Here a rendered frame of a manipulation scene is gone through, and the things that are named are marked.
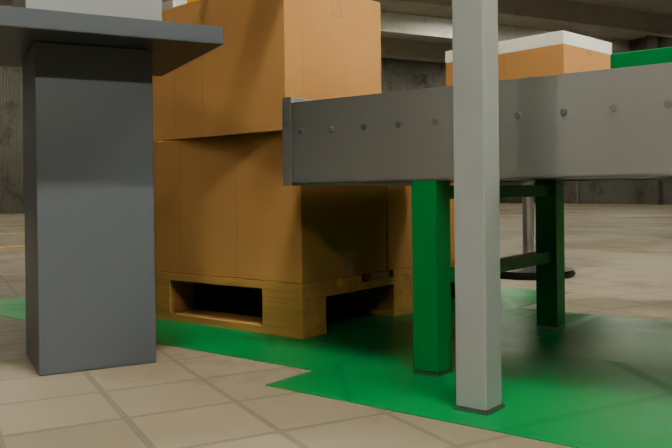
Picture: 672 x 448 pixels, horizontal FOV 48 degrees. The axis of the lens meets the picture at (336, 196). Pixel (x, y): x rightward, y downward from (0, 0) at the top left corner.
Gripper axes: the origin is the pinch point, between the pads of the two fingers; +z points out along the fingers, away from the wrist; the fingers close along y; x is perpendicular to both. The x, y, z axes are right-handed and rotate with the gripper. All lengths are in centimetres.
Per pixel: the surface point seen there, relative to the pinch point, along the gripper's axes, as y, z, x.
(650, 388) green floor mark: -11, 108, -158
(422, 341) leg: -28, 101, -117
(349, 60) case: 7, 32, -70
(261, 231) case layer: -15, 80, -57
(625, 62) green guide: -16, 46, -155
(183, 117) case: -17, 46, -26
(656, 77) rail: -26, 51, -164
